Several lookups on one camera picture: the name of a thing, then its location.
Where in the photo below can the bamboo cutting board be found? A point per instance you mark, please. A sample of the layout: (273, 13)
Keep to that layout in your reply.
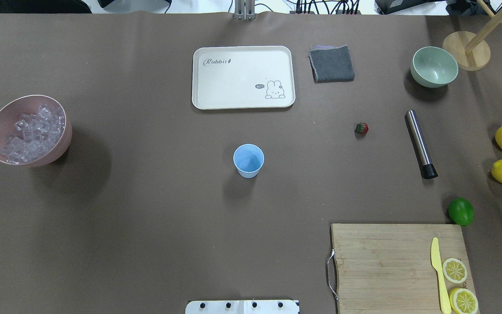
(385, 268)

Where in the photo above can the wooden cup stand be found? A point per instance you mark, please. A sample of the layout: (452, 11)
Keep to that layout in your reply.
(470, 50)

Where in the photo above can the mint green bowl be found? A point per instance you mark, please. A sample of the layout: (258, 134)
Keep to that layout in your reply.
(433, 67)

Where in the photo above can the grey folded cloth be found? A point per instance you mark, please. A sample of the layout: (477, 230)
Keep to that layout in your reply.
(331, 64)

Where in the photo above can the upper lemon slice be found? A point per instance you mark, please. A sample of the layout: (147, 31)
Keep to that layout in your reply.
(455, 270)

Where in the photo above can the light blue cup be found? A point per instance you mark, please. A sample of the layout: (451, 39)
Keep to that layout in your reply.
(248, 160)

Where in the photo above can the yellow plastic knife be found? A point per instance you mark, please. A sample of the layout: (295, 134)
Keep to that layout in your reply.
(435, 256)

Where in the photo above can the lemon slice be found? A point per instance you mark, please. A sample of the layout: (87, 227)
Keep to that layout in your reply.
(455, 270)
(463, 301)

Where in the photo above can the green lime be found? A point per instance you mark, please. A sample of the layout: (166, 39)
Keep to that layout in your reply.
(461, 211)

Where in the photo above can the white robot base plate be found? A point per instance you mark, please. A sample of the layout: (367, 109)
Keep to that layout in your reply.
(243, 307)

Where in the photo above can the steel muddler black tip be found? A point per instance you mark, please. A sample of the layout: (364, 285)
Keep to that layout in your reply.
(424, 160)

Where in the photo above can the pink bowl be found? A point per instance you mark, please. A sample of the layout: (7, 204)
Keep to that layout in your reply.
(10, 114)

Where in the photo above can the cream rabbit tray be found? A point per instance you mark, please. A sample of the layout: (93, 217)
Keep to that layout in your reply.
(243, 77)

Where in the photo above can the red strawberry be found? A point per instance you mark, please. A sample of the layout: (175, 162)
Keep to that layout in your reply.
(361, 128)

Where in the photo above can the lower lemon slice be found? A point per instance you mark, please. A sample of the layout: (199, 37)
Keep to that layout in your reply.
(463, 301)

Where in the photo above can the aluminium frame post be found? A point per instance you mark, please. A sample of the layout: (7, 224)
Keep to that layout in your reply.
(244, 9)

